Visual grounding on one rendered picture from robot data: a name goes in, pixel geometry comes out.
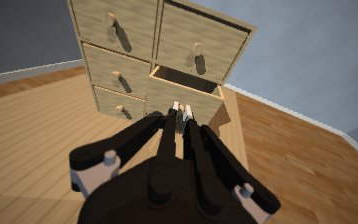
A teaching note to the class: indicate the wooden drawer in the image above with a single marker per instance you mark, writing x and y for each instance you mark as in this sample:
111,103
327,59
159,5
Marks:
181,30
131,74
128,106
174,86
130,24
178,127

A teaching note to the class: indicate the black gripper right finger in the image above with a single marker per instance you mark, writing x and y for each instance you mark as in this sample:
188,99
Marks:
211,158

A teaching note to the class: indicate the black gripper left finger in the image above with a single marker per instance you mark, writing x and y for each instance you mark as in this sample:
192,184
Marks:
95,163

